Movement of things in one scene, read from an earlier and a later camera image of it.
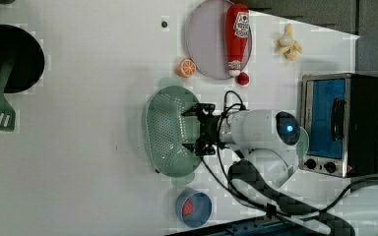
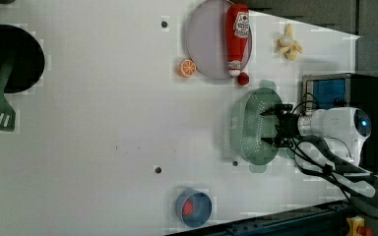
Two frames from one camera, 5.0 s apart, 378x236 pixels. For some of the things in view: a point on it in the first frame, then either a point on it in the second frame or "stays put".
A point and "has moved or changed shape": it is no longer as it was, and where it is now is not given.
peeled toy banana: x=287 y=44 stays put
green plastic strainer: x=167 y=130 has moved or changed shape
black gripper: x=209 y=124 to x=288 y=125
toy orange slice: x=186 y=68 stays put
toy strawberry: x=242 y=79 stays put
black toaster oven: x=342 y=116 stays put
